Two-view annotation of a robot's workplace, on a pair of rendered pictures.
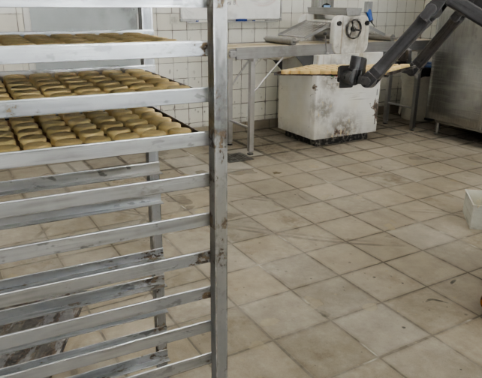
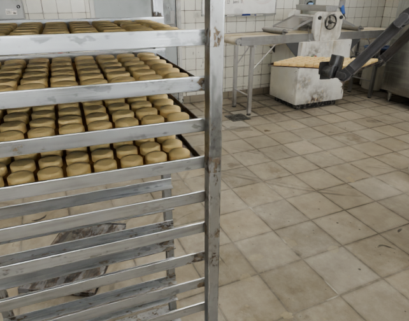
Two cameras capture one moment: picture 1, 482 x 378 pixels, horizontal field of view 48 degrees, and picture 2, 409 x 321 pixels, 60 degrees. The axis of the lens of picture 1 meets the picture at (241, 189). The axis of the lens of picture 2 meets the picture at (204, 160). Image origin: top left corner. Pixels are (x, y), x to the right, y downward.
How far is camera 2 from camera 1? 0.37 m
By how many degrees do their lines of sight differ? 8
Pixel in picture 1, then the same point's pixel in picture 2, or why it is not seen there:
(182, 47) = (179, 83)
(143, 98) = (143, 131)
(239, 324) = (233, 258)
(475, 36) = not seen: outside the picture
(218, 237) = (211, 244)
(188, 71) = not seen: hidden behind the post
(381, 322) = (341, 263)
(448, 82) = (401, 63)
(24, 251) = (39, 263)
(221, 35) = (216, 72)
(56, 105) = (60, 142)
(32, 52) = (34, 96)
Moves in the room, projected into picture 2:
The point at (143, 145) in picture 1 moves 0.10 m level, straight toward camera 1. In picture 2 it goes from (144, 171) to (140, 195)
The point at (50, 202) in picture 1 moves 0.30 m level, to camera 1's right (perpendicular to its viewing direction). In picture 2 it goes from (60, 223) to (202, 234)
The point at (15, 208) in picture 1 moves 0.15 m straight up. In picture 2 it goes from (28, 230) to (12, 164)
